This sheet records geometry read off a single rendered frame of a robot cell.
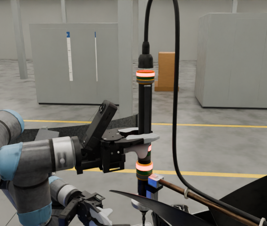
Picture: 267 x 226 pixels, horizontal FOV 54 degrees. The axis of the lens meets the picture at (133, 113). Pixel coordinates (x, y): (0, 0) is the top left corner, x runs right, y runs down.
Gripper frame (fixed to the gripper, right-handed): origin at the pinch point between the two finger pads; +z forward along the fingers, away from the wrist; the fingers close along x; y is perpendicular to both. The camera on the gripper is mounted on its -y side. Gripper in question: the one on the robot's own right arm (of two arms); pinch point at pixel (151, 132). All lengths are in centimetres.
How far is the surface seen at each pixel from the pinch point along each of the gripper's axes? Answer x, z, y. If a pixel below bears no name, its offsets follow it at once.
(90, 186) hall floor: -221, 25, 151
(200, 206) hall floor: -139, 126, 151
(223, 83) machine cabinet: -449, 405, 89
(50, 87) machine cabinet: -644, 15, 105
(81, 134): -175, 11, 65
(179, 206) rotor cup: 0.7, 9.4, 24.4
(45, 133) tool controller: -82, -23, 26
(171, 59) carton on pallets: -688, 396, 49
